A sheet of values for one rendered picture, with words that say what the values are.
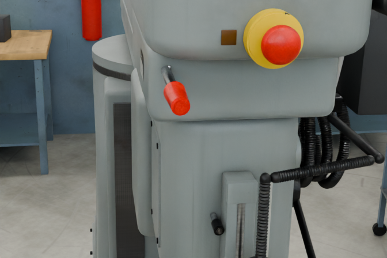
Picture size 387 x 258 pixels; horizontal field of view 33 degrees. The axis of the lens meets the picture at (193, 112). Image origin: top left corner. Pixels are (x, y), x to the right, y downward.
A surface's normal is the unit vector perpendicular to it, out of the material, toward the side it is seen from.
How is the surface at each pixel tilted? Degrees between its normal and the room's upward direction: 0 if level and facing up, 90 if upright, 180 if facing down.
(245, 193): 90
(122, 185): 90
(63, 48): 90
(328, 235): 0
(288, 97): 90
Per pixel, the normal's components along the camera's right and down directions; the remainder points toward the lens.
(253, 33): 0.15, 0.32
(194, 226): -0.15, 0.32
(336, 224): 0.02, -0.95
